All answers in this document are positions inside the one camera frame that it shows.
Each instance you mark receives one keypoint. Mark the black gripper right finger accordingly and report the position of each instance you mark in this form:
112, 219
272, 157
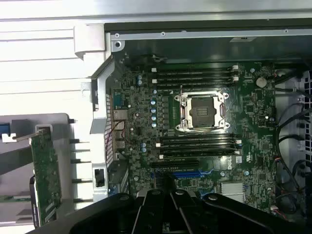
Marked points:
231, 214

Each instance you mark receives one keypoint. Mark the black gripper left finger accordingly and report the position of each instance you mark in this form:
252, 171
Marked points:
102, 214

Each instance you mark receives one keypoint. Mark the silver chipset heatsink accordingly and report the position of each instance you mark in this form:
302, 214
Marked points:
232, 192

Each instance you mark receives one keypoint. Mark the blue expansion slot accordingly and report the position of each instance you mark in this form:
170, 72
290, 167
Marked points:
190, 175

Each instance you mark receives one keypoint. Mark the black RAM slot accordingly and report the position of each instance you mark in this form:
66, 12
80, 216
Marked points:
195, 148
195, 74
195, 154
195, 143
195, 80
195, 70
195, 138
195, 84

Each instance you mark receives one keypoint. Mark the black expansion slot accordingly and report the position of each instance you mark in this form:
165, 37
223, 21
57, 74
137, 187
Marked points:
175, 163

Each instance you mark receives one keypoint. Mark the green motherboard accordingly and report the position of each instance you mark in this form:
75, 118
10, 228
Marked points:
256, 126

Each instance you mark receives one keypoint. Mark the grey parts rack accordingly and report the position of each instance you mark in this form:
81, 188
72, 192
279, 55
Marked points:
58, 122

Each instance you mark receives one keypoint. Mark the silver CPU socket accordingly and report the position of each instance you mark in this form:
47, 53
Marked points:
202, 109

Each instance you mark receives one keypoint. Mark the metal disk bay cage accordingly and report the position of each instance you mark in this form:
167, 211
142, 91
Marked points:
290, 97

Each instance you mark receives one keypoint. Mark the round coin battery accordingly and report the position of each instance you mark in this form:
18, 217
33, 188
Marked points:
261, 82

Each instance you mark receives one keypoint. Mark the black open PC case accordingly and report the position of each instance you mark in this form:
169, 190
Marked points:
219, 48

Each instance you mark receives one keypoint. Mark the hard disk with blue bracket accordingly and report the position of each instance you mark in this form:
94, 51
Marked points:
5, 129

